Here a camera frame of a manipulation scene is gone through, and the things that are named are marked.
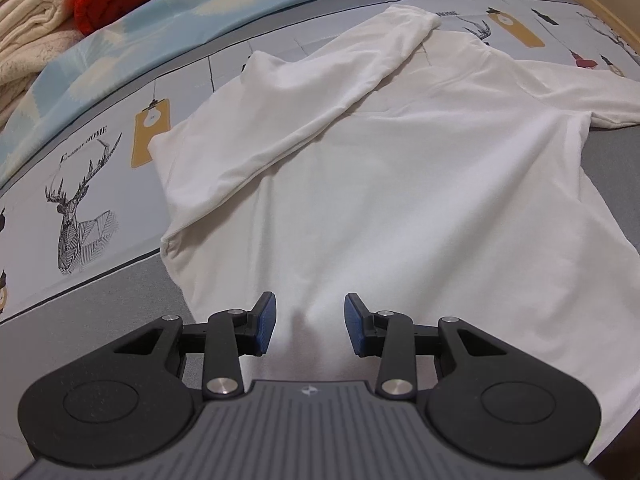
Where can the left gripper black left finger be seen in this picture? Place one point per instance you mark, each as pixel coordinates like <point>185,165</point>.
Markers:
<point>140,393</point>

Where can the white t-shirt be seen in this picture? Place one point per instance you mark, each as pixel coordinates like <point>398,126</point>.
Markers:
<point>425,171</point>

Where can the grey deer print bed sheet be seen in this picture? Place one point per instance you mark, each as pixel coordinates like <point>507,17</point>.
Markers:
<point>52,318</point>

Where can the cream folded blanket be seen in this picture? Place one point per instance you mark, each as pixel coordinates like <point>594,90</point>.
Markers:
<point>33,33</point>

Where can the light blue patterned quilt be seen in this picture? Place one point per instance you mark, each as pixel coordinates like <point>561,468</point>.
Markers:
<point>111,57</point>

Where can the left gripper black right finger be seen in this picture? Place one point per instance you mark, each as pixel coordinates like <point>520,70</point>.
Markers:
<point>487,399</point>

